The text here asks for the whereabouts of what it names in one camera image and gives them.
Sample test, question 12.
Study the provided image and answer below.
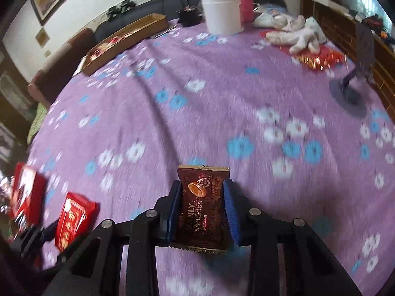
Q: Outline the wooden tray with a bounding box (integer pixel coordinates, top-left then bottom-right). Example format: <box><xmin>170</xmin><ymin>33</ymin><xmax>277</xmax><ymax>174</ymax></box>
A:
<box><xmin>81</xmin><ymin>13</ymin><xmax>170</xmax><ymax>77</ymax></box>

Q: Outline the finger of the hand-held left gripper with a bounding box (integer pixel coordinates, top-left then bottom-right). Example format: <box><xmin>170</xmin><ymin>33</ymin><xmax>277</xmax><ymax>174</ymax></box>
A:
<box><xmin>29</xmin><ymin>220</ymin><xmax>60</xmax><ymax>246</ymax></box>
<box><xmin>57</xmin><ymin>248</ymin><xmax>73</xmax><ymax>266</ymax></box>

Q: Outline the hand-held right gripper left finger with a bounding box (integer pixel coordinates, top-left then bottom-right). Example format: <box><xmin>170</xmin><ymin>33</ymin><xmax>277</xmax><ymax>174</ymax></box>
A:
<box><xmin>42</xmin><ymin>180</ymin><xmax>182</xmax><ymax>296</ymax></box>

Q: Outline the dark brown biscuit packet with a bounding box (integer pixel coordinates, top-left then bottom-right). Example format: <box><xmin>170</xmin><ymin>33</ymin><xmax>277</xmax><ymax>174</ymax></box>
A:
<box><xmin>168</xmin><ymin>164</ymin><xmax>231</xmax><ymax>255</ymax></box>

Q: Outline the wooden sideboard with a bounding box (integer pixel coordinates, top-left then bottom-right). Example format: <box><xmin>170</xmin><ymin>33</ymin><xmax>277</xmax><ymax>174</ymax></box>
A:
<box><xmin>301</xmin><ymin>0</ymin><xmax>395</xmax><ymax>111</ymax></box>

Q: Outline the black container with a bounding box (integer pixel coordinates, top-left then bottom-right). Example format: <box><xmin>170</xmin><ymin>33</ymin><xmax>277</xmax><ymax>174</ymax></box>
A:
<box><xmin>177</xmin><ymin>4</ymin><xmax>204</xmax><ymax>28</ymax></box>

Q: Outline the purple floral tablecloth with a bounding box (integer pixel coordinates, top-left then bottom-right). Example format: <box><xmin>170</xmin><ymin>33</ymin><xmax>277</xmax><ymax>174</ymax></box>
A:
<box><xmin>26</xmin><ymin>15</ymin><xmax>395</xmax><ymax>296</ymax></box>

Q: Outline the black phone stand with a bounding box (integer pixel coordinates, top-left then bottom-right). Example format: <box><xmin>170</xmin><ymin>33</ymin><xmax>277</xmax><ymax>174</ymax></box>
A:
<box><xmin>329</xmin><ymin>21</ymin><xmax>377</xmax><ymax>118</ymax></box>

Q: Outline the white plastic bag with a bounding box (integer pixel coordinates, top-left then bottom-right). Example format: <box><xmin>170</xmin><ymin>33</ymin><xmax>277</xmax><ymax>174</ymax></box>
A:
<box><xmin>253</xmin><ymin>4</ymin><xmax>306</xmax><ymax>31</ymax></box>

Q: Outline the brown armchair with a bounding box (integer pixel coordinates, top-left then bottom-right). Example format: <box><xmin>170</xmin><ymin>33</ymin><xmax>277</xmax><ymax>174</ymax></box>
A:
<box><xmin>27</xmin><ymin>28</ymin><xmax>96</xmax><ymax>108</ymax></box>

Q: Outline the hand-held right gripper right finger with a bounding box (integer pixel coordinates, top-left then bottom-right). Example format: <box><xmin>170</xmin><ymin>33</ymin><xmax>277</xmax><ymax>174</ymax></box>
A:
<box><xmin>223</xmin><ymin>178</ymin><xmax>364</xmax><ymax>296</ymax></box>

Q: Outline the pile of red white packets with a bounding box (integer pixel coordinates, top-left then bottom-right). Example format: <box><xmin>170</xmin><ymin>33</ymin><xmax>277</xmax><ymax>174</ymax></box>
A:
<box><xmin>93</xmin><ymin>35</ymin><xmax>133</xmax><ymax>57</ymax></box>

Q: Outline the green floral cloth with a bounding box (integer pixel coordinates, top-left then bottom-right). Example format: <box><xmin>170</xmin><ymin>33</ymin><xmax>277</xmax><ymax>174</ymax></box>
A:
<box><xmin>27</xmin><ymin>103</ymin><xmax>47</xmax><ymax>144</ymax></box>

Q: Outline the red gold foil packet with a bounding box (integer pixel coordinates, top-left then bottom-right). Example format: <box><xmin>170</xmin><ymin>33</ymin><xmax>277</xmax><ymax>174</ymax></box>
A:
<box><xmin>292</xmin><ymin>44</ymin><xmax>345</xmax><ymax>72</ymax></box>

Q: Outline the red cardboard box white inside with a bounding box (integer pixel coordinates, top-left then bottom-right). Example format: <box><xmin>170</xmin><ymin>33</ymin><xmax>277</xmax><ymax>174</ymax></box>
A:
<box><xmin>8</xmin><ymin>162</ymin><xmax>48</xmax><ymax>232</ymax></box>

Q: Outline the white jar pink lid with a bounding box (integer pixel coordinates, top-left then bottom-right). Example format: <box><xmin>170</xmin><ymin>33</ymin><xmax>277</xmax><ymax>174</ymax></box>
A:
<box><xmin>200</xmin><ymin>0</ymin><xmax>244</xmax><ymax>35</ymax></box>

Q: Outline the white paper sheet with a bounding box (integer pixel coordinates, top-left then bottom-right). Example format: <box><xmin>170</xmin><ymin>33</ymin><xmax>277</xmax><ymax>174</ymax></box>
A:
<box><xmin>72</xmin><ymin>56</ymin><xmax>88</xmax><ymax>77</ymax></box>

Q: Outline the black gadget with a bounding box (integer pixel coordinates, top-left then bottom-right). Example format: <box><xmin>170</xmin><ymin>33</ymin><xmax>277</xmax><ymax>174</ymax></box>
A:
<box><xmin>108</xmin><ymin>1</ymin><xmax>136</xmax><ymax>22</ymax></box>

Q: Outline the red snack packet gold print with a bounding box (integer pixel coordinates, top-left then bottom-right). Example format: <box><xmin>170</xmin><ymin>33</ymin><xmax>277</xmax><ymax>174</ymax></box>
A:
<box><xmin>55</xmin><ymin>192</ymin><xmax>101</xmax><ymax>252</ymax></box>

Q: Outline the black leather sofa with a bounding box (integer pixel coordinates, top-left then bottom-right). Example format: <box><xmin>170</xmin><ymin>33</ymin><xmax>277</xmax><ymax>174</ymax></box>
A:
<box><xmin>94</xmin><ymin>0</ymin><xmax>289</xmax><ymax>40</ymax></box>

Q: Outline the white crumpled bag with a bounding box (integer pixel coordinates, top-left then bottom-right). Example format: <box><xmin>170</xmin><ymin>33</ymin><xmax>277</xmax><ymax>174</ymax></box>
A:
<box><xmin>265</xmin><ymin>17</ymin><xmax>328</xmax><ymax>54</ymax></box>

